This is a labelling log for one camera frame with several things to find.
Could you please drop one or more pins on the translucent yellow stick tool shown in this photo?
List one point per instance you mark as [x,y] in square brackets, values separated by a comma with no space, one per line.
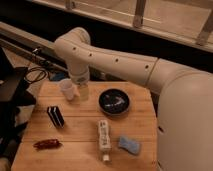
[83,91]

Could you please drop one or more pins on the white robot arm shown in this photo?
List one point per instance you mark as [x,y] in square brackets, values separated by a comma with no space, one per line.
[185,106]

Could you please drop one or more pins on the white paper cup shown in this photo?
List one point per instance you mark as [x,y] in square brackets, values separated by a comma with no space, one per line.
[67,88]

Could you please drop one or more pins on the black round bowl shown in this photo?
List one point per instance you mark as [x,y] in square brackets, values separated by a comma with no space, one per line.
[114,102]

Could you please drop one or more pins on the white toothpaste tube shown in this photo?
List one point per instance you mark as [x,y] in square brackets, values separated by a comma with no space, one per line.
[104,140]

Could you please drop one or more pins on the blue sponge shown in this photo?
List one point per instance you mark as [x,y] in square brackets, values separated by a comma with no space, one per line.
[130,145]

